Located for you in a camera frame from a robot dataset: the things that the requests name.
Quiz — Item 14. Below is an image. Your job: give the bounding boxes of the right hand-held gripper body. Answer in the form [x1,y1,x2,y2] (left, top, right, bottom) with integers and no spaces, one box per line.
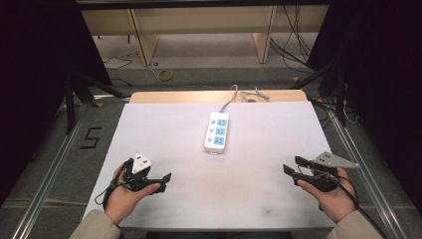
[307,151,360,193]

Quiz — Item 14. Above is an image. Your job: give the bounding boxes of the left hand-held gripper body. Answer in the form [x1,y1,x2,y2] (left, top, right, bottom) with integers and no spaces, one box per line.
[120,151,154,192]

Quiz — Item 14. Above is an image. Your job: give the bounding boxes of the white power strip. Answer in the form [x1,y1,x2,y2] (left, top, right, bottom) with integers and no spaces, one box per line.
[203,112,231,156]

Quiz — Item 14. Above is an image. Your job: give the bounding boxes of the person's right hand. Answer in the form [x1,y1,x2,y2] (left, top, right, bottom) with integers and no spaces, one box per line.
[297,167,358,224]

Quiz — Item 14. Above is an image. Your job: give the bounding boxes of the person's left hand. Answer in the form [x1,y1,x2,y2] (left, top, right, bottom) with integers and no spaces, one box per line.
[104,164,161,226]

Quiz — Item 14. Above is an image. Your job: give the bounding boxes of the white table mat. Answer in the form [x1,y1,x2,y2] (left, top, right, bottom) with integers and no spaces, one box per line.
[83,101,336,232]

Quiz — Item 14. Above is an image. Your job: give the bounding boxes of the wooden table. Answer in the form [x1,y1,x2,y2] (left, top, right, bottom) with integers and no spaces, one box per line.
[128,89,309,105]

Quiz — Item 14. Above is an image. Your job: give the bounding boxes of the black metal stand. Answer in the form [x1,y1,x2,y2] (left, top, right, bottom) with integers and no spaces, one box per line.
[292,59,349,128]
[64,71,128,135]

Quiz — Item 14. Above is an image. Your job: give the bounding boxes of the yellow tape roll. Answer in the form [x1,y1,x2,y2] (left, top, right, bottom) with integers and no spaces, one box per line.
[156,68,174,83]

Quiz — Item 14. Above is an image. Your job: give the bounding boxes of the wooden desk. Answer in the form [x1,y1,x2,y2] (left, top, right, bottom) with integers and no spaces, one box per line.
[81,4,329,67]

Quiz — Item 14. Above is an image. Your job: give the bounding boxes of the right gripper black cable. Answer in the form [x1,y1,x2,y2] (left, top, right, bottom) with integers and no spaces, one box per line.
[326,172,391,239]

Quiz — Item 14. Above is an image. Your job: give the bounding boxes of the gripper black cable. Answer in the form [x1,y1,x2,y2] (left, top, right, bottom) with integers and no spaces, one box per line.
[94,158,133,212]
[326,172,391,239]

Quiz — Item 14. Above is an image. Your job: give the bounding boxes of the aluminium floor rail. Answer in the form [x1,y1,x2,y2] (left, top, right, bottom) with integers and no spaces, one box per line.
[326,106,407,239]
[11,103,89,239]

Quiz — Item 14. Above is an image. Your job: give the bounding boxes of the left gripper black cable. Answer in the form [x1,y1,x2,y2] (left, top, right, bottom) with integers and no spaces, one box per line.
[94,158,133,212]

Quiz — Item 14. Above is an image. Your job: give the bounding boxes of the grey power strip cable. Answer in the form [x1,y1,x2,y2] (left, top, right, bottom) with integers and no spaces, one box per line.
[219,84,272,114]

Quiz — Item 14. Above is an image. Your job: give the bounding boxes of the black floor cable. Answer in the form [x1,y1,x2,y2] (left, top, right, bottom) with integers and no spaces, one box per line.
[102,54,134,88]

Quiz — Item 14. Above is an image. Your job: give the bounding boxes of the black floor cables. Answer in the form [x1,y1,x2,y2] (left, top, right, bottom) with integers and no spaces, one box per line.
[269,4,319,75]

